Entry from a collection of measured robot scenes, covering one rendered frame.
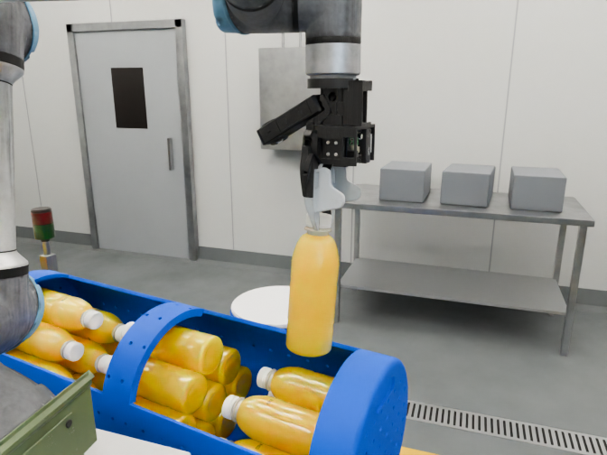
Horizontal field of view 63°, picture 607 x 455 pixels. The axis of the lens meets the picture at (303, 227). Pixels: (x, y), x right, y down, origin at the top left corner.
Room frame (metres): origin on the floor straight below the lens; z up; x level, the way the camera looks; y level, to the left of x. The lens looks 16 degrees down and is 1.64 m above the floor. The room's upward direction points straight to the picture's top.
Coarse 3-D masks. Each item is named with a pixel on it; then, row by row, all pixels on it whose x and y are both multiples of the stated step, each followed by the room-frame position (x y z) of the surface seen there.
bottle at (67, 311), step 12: (48, 300) 1.01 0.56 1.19; (60, 300) 1.00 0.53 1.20; (72, 300) 1.00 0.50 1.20; (84, 300) 1.02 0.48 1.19; (48, 312) 0.99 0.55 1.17; (60, 312) 0.98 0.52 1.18; (72, 312) 0.97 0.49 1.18; (84, 312) 0.97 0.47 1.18; (60, 324) 0.98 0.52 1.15; (72, 324) 0.97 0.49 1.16
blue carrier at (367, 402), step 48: (48, 288) 1.12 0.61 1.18; (96, 288) 1.12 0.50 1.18; (144, 336) 0.81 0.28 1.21; (240, 336) 0.95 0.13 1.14; (48, 384) 0.83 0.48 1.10; (336, 384) 0.65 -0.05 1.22; (384, 384) 0.66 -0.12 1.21; (144, 432) 0.72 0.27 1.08; (192, 432) 0.67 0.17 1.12; (240, 432) 0.86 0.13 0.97; (336, 432) 0.59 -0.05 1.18; (384, 432) 0.67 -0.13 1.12
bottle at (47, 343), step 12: (48, 324) 0.99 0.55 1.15; (36, 336) 0.95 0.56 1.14; (48, 336) 0.94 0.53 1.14; (60, 336) 0.94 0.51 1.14; (24, 348) 0.95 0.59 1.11; (36, 348) 0.93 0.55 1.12; (48, 348) 0.92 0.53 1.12; (60, 348) 0.93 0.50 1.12; (48, 360) 0.93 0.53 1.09; (60, 360) 0.93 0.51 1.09
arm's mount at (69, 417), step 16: (80, 384) 0.54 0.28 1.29; (64, 400) 0.51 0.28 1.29; (80, 400) 0.54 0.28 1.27; (32, 416) 0.47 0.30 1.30; (48, 416) 0.49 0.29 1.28; (64, 416) 0.51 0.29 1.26; (80, 416) 0.54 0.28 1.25; (16, 432) 0.45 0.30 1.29; (32, 432) 0.46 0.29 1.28; (48, 432) 0.48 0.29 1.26; (64, 432) 0.51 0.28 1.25; (80, 432) 0.53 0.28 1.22; (96, 432) 0.56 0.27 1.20; (0, 448) 0.43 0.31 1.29; (16, 448) 0.45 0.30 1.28; (32, 448) 0.46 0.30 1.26; (48, 448) 0.48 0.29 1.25; (64, 448) 0.50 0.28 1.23; (80, 448) 0.53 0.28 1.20
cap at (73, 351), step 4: (68, 344) 0.93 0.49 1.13; (72, 344) 0.92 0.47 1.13; (76, 344) 0.93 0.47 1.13; (80, 344) 0.94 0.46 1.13; (64, 348) 0.92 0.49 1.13; (68, 348) 0.92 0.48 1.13; (72, 348) 0.92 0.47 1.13; (76, 348) 0.93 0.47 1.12; (80, 348) 0.94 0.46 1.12; (64, 352) 0.92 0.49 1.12; (68, 352) 0.91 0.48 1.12; (72, 352) 0.92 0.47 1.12; (76, 352) 0.93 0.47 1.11; (80, 352) 0.93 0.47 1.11; (64, 356) 0.92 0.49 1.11; (68, 356) 0.91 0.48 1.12; (72, 356) 0.92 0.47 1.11; (76, 356) 0.92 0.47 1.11; (80, 356) 0.93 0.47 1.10; (72, 360) 0.92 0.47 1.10; (76, 360) 0.92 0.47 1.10
